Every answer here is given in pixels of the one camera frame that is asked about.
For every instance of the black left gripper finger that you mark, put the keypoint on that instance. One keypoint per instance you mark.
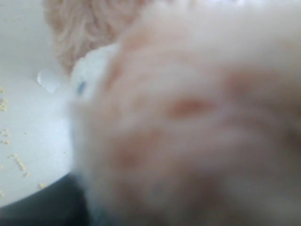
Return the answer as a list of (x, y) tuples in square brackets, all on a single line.
[(60, 204)]

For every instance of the tan teddy bear striped sweater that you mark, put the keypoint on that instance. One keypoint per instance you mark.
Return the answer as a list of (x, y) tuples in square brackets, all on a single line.
[(196, 118)]

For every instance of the white paper scrap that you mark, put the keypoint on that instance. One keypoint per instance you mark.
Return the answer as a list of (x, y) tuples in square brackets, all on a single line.
[(49, 80)]

